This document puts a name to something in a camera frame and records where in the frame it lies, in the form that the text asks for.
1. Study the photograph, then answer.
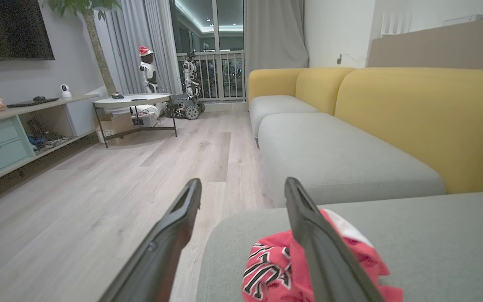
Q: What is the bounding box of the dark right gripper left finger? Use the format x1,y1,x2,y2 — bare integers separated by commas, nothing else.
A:
98,178,203,302

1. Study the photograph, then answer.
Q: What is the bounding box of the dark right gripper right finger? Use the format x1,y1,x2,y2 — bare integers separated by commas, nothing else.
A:
284,177,387,302

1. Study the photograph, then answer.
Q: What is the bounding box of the red and white jersey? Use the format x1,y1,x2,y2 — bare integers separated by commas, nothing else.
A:
241,209,404,302

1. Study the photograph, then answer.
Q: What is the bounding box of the grey sofa seat cushion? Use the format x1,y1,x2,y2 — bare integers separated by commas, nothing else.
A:
257,112,447,209
249,95,320,140

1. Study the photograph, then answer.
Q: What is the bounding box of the grey sofa seat module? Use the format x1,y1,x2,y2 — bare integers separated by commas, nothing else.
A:
195,191,483,302

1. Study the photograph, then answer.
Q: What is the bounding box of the brown cardboard box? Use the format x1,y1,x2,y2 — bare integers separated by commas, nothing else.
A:
96,112,135,144

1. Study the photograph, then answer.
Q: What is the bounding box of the round white coffee table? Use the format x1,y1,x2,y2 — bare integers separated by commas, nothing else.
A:
93,93,178,148

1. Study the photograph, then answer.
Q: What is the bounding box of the white wheeled robot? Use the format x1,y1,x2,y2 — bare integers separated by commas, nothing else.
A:
166,51,206,121

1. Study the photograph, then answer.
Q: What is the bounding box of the yellow sofa backrest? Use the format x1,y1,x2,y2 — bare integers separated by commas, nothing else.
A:
295,68,356,116
334,68,483,195

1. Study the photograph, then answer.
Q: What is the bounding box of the yellow sofa armrest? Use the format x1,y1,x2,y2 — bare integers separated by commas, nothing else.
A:
247,68,306,104

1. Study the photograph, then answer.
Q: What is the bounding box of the white robot with red hat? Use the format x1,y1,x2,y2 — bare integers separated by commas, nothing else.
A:
138,45,161,94

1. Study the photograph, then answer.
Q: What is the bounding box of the white balcony railing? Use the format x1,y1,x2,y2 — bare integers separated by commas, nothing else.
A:
177,50,246,102

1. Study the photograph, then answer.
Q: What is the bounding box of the black keyboard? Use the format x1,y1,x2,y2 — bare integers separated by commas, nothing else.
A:
6,98,60,108

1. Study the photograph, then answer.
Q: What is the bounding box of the indoor tree plant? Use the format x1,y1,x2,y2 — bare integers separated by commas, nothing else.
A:
42,0,123,96

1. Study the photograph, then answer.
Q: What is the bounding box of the sheer white curtain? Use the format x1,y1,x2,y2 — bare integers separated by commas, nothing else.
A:
94,0,183,95

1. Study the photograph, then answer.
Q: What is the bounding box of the grey drape curtain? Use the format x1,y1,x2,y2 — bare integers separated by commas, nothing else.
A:
244,0,310,77

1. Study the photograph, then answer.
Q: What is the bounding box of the beige partition panel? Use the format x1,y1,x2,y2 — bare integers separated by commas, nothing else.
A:
367,16,483,71

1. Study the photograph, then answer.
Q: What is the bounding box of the white antenna router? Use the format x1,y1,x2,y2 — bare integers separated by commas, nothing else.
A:
380,12,412,36

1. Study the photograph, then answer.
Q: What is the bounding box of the white slim box device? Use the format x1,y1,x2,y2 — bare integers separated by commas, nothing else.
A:
442,13,483,26

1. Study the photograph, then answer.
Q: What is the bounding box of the black wall television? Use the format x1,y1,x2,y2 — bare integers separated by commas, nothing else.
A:
0,0,56,62

